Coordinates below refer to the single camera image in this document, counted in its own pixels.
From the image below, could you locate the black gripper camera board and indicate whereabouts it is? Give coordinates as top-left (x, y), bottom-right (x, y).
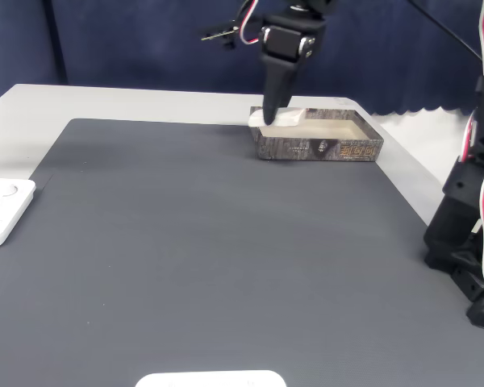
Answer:
top-left (200, 19), bottom-right (243, 52)

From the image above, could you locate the bark print cardboard box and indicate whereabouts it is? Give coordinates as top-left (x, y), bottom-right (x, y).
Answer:
top-left (248, 106), bottom-right (385, 162)

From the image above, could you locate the dark blue curtain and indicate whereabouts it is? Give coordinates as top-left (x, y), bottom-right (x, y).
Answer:
top-left (0, 0), bottom-right (484, 116)

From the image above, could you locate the white block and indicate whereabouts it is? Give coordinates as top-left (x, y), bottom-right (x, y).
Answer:
top-left (248, 106), bottom-right (307, 128)

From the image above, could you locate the white rounded base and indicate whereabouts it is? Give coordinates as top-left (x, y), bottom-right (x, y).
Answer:
top-left (135, 369), bottom-right (287, 387)

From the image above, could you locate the grey table mat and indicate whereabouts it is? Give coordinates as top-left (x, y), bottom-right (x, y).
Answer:
top-left (0, 118), bottom-right (469, 387)

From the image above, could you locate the white plate with round knobs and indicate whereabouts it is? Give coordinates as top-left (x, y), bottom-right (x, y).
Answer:
top-left (0, 177), bottom-right (37, 249)

